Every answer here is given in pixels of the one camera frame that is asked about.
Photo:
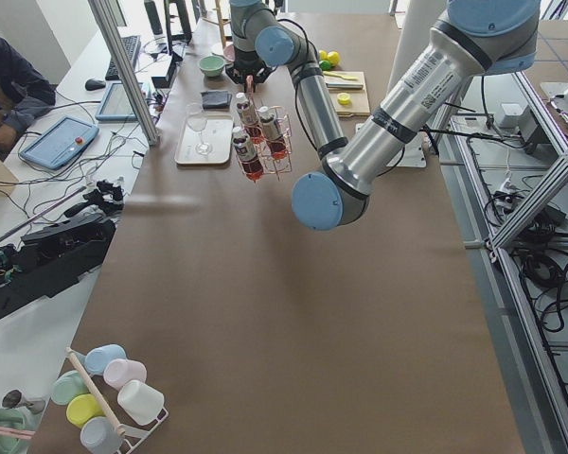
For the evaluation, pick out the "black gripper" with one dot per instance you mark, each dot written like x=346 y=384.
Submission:
x=247 y=62

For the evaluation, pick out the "tea bottle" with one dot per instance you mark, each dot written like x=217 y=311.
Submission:
x=272 y=132
x=247 y=115

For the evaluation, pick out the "copper wire bottle basket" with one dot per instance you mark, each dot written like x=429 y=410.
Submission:
x=262 y=139

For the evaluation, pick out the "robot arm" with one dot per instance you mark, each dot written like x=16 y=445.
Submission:
x=263 y=43
x=468 y=39

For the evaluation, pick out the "tea bottle right edge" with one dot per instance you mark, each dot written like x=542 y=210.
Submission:
x=247 y=154

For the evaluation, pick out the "pink bowl with ice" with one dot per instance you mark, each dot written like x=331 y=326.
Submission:
x=229 y=53

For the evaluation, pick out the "green empty bowl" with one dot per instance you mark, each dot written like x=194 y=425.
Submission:
x=211 y=66

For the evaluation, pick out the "grey folded cloth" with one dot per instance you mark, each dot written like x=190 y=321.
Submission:
x=216 y=99

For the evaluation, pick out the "clear wine glass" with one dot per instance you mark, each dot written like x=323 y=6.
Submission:
x=196 y=120

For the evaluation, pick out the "cream rabbit tray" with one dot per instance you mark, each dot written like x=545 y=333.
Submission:
x=217 y=132

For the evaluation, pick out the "upper yellow lemon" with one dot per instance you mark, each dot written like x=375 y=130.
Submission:
x=333 y=58

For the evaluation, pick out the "steel cylinder muddler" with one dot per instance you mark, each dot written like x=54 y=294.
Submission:
x=344 y=85

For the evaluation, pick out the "half lemon slice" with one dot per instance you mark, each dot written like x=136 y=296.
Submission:
x=344 y=98

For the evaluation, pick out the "yellow plastic knife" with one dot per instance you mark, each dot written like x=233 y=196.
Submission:
x=338 y=75

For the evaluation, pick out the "wooden cutting board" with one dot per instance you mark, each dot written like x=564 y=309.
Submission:
x=359 y=105

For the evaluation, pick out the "black keyboard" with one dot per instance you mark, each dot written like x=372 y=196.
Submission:
x=131 y=45

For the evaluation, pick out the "blue teach pendant far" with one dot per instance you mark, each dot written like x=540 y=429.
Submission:
x=115 y=105

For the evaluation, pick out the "blue teach pendant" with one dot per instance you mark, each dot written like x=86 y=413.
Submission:
x=60 y=144
x=115 y=105

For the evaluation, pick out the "black computer mouse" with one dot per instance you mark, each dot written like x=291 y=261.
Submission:
x=92 y=85

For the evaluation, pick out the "blue teach pendant near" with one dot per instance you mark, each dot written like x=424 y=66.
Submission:
x=60 y=144

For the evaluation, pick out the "seated person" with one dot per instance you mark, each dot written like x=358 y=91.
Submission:
x=25 y=95

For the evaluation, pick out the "grey power box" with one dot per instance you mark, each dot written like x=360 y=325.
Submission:
x=514 y=116

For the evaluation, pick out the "blue cup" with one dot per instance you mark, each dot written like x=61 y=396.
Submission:
x=97 y=359

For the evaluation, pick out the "pink cup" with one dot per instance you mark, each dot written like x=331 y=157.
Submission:
x=118 y=372

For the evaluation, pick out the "white cup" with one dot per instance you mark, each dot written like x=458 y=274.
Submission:
x=141 y=401

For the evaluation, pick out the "green cup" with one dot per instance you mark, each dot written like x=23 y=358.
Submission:
x=68 y=386

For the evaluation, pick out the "yellow cup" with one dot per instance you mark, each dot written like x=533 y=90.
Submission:
x=83 y=408

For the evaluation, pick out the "grey cup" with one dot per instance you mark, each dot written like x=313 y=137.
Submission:
x=99 y=437

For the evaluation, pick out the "steel jigger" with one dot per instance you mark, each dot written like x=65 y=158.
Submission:
x=15 y=399

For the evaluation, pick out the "aluminium frame post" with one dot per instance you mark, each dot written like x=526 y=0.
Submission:
x=106 y=23

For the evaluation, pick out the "aluminium side frame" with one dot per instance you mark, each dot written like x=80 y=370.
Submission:
x=514 y=212

